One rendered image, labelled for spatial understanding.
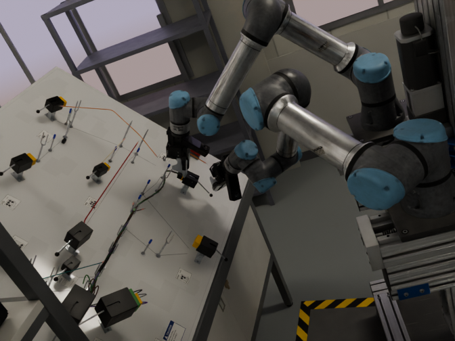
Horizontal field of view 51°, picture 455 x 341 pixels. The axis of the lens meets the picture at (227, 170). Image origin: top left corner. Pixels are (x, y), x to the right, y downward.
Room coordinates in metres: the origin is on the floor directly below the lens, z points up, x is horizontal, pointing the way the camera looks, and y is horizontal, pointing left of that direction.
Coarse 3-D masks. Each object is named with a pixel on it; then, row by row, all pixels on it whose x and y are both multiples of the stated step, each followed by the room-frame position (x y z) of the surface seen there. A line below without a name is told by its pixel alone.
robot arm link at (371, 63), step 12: (360, 60) 1.47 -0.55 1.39; (372, 60) 1.44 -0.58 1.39; (384, 60) 1.41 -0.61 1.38; (360, 72) 1.42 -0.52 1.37; (372, 72) 1.39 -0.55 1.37; (384, 72) 1.39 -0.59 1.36; (360, 84) 1.43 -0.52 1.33; (372, 84) 1.39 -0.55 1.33; (384, 84) 1.38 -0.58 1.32; (360, 96) 1.44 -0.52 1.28; (372, 96) 1.40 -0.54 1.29; (384, 96) 1.38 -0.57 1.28
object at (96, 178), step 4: (100, 164) 1.64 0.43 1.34; (104, 164) 1.65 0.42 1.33; (96, 168) 1.62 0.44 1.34; (100, 168) 1.63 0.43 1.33; (104, 168) 1.63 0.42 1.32; (92, 172) 1.64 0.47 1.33; (96, 172) 1.62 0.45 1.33; (100, 172) 1.61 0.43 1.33; (104, 172) 1.63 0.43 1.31; (88, 176) 1.59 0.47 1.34; (92, 176) 1.67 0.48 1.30; (96, 176) 1.64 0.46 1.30; (100, 176) 1.63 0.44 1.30; (96, 180) 1.64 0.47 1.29; (100, 180) 1.66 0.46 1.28
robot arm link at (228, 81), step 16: (256, 0) 1.51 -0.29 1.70; (272, 0) 1.49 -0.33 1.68; (256, 16) 1.46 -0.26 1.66; (272, 16) 1.46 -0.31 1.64; (240, 32) 1.49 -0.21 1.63; (256, 32) 1.44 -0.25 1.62; (272, 32) 1.45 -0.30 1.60; (240, 48) 1.47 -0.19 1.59; (256, 48) 1.45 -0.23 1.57; (240, 64) 1.46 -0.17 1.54; (224, 80) 1.48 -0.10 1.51; (240, 80) 1.47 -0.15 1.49; (224, 96) 1.47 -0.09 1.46; (208, 112) 1.48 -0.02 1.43; (224, 112) 1.49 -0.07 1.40; (208, 128) 1.46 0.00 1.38
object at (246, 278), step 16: (256, 224) 1.90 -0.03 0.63; (240, 240) 1.71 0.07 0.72; (256, 240) 1.84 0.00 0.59; (240, 256) 1.65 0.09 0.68; (256, 256) 1.78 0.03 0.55; (240, 272) 1.60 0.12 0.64; (256, 272) 1.72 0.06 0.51; (224, 288) 1.45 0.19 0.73; (240, 288) 1.55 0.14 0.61; (256, 288) 1.66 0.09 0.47; (240, 304) 1.50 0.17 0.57; (256, 304) 1.60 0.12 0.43; (240, 320) 1.45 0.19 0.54
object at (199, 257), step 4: (204, 236) 1.42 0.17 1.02; (204, 240) 1.40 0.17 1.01; (208, 240) 1.41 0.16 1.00; (212, 240) 1.41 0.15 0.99; (200, 244) 1.38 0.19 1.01; (204, 244) 1.39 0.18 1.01; (208, 244) 1.39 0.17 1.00; (212, 244) 1.40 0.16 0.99; (216, 244) 1.40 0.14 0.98; (196, 248) 1.40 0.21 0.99; (200, 248) 1.39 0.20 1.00; (204, 248) 1.38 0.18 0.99; (208, 248) 1.38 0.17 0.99; (212, 248) 1.38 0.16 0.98; (216, 248) 1.38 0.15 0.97; (200, 252) 1.39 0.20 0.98; (204, 252) 1.38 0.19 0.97; (208, 252) 1.38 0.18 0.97; (212, 252) 1.37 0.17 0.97; (196, 256) 1.43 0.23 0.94; (200, 256) 1.41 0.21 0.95; (208, 256) 1.38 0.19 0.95; (196, 260) 1.41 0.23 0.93; (200, 260) 1.42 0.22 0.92
